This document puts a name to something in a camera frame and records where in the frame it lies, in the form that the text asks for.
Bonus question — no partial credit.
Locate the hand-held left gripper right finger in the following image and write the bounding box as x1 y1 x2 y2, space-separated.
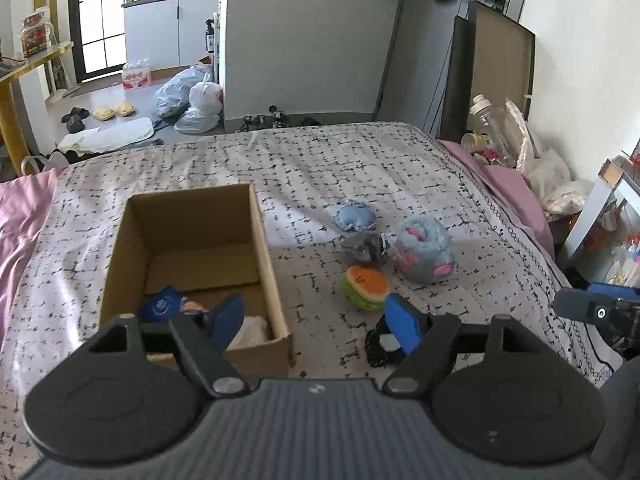
384 292 546 395

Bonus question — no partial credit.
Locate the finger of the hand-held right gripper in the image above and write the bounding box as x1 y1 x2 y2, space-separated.
589 283 640 302
552 287 623 333

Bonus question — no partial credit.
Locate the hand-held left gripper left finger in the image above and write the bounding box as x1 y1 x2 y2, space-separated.
89 294 250 398

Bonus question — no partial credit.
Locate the black scrunchie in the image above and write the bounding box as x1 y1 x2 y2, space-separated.
365 312 408 368

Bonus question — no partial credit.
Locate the burger plush toy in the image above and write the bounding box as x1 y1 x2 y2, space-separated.
342 266 390 311

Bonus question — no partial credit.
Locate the grey fluffy plush with pink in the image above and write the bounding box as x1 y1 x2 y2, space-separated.
394 216 457 285

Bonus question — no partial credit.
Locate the blue denim plush toy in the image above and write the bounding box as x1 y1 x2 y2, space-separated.
332 201 377 233

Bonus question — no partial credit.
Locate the brown cardboard box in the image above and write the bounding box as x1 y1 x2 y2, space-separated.
98 182 294 377

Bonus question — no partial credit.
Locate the white fluffy cloth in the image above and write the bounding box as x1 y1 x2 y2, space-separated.
227 314 273 350

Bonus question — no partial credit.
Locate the white side shelf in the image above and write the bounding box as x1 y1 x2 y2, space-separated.
557 156 640 287

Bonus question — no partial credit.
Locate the white plastic bag pile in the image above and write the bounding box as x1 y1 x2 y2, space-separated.
504 99 595 217

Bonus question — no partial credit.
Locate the small white drink bottle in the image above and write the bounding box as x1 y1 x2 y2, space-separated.
461 132 495 155

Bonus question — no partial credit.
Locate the clear plastic bag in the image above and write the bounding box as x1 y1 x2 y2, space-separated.
173 107 222 135

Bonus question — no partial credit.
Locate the clear plastic water bottle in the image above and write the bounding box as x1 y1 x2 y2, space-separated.
470 94 517 167

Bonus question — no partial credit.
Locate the white floor mat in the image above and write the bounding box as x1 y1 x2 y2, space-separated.
56 116 155 155

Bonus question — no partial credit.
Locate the pink bed sheet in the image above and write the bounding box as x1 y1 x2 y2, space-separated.
0 139 556 346

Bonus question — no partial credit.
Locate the white plastic bag red print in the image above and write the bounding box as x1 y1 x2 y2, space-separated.
188 74 224 114

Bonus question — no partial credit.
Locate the grey trash bag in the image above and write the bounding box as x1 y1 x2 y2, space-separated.
154 65 213 120

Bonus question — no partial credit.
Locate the white tote bag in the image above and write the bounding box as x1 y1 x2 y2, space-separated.
19 152 70 177

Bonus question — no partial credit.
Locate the black slipper pair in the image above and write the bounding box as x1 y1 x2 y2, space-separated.
61 107 92 134

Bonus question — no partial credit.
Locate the pack of water bottles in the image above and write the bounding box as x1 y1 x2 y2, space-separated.
121 60 153 92

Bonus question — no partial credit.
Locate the dark brown headboard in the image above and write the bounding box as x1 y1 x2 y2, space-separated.
439 0 537 142

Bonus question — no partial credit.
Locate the grey folded metal pole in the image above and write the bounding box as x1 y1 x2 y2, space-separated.
374 0 408 122

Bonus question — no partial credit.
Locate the white kitchen cabinet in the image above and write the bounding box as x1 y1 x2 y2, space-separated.
121 0 224 70

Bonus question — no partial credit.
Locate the yellow table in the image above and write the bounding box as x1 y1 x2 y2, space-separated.
0 41 75 177

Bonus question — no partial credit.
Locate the black framed glass door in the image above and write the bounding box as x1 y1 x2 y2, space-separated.
64 0 130 78

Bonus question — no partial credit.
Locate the red label box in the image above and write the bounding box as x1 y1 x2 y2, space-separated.
19 7 57 60

